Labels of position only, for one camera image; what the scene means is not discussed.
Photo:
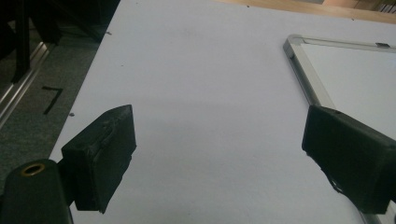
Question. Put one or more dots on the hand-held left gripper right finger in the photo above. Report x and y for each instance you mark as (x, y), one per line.
(348, 152)

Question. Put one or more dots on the aluminium floor rail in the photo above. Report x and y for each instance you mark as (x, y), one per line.
(18, 87)

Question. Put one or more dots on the white table cover board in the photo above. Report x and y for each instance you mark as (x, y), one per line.
(202, 77)

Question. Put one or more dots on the black metal stand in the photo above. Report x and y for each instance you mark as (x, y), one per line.
(22, 43)

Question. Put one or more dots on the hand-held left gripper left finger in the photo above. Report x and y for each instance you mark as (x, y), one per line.
(99, 161)

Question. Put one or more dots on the metal-framed whiteboard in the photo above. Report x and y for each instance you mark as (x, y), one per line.
(351, 81)

